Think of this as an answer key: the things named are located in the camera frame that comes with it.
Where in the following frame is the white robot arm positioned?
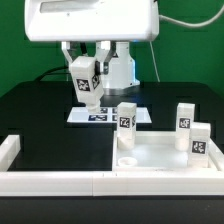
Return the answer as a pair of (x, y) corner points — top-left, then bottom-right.
(24, 0), (159, 89)

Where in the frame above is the white square tabletop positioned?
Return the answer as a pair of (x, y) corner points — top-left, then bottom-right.
(112, 131), (217, 172)

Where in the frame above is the white U-shaped obstacle fence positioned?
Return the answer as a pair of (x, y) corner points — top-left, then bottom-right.
(0, 135), (224, 196)

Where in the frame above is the white marker sheet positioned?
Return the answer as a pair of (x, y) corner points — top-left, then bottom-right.
(67, 107), (151, 124)

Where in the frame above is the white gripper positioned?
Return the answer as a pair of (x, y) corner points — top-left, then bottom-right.
(24, 0), (159, 75)

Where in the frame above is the black cable bundle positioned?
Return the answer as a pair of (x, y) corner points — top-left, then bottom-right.
(34, 65), (72, 83)

